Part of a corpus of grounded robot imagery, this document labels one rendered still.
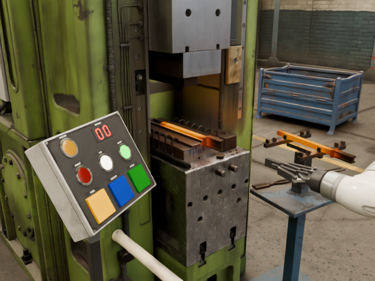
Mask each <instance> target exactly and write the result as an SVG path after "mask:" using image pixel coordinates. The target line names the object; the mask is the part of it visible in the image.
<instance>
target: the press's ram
mask: <svg viewBox="0 0 375 281"><path fill-rule="evenodd" d="M231 6H232V0H147V32H148V50H149V51H157V52H165V53H170V54H178V53H184V52H197V51H208V50H216V49H218V50H220V49H229V48H230V22H231Z"/></svg>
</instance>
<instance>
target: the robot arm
mask: <svg viewBox="0 0 375 281"><path fill-rule="evenodd" d="M265 166H266V167H269V168H271V169H275V170H277V174H278V175H280V176H281V177H283V178H285V179H287V180H289V181H290V182H292V184H293V185H296V184H297V182H301V183H302V184H305V185H308V186H309V187H310V189H311V190H312V191H314V192H317V193H319V194H321V196H322V197H323V198H326V199H328V200H331V201H334V202H335V203H338V204H340V205H342V206H343V207H345V208H346V209H348V210H350V211H352V212H354V213H356V214H359V215H362V216H365V217H368V218H371V219H375V161H374V162H373V163H371V164H370V165H369V166H368V167H367V168H366V169H365V170H364V172H363V173H361V174H359V175H355V176H354V177H351V176H347V175H344V174H341V173H338V172H335V171H329V172H328V171H325V170H322V169H317V168H316V167H308V166H304V165H301V164H296V163H292V162H289V163H282V162H280V161H277V160H274V159H272V158H268V157H267V158H265Z"/></svg>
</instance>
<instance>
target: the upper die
mask: <svg viewBox="0 0 375 281"><path fill-rule="evenodd" d="M221 52H222V50H218V49H216V50H208V51H197V52H184V53H178V54H170V53H165V52H157V51H148V67H149V71H150V72H155V73H159V74H164V75H169V76H174V77H179V78H183V79H184V78H189V77H196V76H204V75H211V74H218V73H220V72H221Z"/></svg>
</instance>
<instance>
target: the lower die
mask: <svg viewBox="0 0 375 281"><path fill-rule="evenodd" d="M151 119H155V118H151ZM156 120H159V121H161V122H168V123H171V124H173V125H176V126H179V127H182V128H185V129H188V130H191V131H193V132H196V133H199V134H202V135H205V136H209V135H210V134H208V133H204V132H201V131H199V130H196V129H192V128H190V127H187V126H184V125H181V124H178V123H175V122H172V121H170V120H167V119H164V118H157V119H156ZM151 128H152V129H153V130H158V131H159V133H161V132H164V133H165V135H166V136H167V135H171V136H172V139H173V138H175V137H176V138H178V140H179V143H177V139H174V140H173V142H172V149H173V154H174V156H175V157H177V158H179V159H181V160H183V161H186V162H188V163H193V162H196V161H199V160H201V159H204V158H208V157H211V156H214V155H217V153H219V151H216V150H214V149H211V148H209V147H207V146H203V140H201V139H199V138H195V137H193V136H190V135H188V134H185V133H182V132H179V131H177V130H174V129H171V128H168V127H166V126H163V125H161V124H157V123H155V122H152V121H151ZM152 129H151V134H150V146H152ZM153 145H154V147H155V148H157V149H158V132H154V134H153ZM160 150H161V151H164V150H165V139H164V134H161V135H160ZM166 151H167V153H168V154H171V138H170V137H169V136H168V137H167V138H166ZM199 157H200V159H198V158H199Z"/></svg>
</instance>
